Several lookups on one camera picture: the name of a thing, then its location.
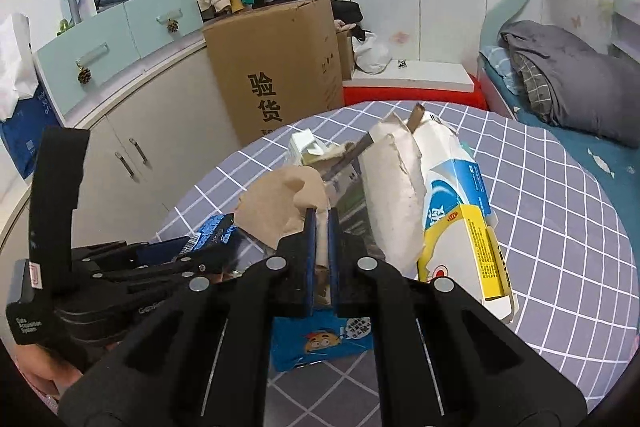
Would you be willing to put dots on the blue white snack packet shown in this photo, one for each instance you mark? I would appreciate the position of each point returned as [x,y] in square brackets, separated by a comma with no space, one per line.
[212,232]

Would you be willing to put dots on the blue cartoon face packet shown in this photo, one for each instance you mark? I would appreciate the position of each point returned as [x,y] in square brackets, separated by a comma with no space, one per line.
[320,342]

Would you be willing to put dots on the person's left hand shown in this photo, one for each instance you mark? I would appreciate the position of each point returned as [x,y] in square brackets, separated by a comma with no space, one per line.
[47,369]

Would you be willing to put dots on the blue printed bag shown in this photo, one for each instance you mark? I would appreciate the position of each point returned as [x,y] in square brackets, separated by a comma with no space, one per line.
[25,137]

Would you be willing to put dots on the brown paper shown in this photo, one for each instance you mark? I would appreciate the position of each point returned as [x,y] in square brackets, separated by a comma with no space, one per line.
[280,202]

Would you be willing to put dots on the black clothing pile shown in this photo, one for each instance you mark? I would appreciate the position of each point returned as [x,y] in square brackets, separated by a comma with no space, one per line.
[345,12]

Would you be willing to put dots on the teal drawer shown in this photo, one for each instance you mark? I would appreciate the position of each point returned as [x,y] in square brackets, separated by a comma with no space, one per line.
[150,19]
[65,72]

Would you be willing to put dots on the grey grid bedsheet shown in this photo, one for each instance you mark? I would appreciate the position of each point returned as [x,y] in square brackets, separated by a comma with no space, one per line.
[537,92]

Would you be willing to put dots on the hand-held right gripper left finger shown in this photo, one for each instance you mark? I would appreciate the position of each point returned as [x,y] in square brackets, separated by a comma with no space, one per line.
[310,252]

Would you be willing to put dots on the grey quilt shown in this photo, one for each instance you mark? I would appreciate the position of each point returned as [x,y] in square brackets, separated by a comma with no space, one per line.
[585,92]

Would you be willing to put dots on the grey checked tablecloth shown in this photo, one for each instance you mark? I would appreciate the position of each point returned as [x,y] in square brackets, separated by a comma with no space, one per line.
[540,232]

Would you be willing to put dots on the beige curved cabinet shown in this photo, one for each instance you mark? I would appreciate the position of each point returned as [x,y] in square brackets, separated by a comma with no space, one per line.
[165,117]

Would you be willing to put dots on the blue plaid pillow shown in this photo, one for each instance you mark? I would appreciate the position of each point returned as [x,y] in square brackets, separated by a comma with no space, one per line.
[500,67]

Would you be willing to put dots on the clear plastic wrapper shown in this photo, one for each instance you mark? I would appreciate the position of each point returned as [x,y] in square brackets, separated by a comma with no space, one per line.
[350,207]

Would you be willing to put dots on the small white carton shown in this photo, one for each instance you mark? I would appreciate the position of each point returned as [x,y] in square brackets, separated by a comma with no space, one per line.
[302,147]

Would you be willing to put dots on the white blue yellow carton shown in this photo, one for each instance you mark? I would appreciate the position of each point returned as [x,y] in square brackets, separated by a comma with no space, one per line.
[450,187]

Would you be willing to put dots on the teal bed sheet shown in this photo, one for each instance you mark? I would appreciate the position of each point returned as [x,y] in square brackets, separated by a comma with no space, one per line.
[595,167]

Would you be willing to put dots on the pine cone ornament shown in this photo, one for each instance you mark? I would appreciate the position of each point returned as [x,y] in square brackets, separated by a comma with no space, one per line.
[84,76]
[172,26]

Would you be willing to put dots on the red platform base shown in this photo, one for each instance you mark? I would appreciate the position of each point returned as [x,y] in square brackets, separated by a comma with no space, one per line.
[400,97]

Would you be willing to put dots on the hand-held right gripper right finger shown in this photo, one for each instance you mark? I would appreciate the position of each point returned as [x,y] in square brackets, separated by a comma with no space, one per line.
[334,252]

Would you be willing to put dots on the small cardboard box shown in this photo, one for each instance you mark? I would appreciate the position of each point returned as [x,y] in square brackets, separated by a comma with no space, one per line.
[345,54]

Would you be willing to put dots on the white plastic bag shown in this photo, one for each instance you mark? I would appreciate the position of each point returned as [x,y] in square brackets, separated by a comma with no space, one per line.
[371,54]

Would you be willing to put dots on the large printed cardboard box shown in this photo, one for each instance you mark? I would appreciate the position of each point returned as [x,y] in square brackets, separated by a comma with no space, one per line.
[280,72]

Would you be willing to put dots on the white platform board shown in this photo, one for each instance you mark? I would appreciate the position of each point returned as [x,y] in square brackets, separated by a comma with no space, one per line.
[415,74]

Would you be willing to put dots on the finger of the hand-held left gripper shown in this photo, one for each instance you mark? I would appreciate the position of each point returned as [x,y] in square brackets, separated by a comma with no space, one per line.
[150,286]
[165,264]

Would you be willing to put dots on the torn white paper bag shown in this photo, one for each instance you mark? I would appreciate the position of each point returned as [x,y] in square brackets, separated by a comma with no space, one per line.
[390,192]

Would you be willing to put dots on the brown cardboard scrap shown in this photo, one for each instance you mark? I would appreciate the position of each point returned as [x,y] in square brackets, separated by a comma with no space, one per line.
[415,114]

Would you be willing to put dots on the faint pink butterfly sticker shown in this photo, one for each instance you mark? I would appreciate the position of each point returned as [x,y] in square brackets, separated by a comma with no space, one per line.
[400,38]

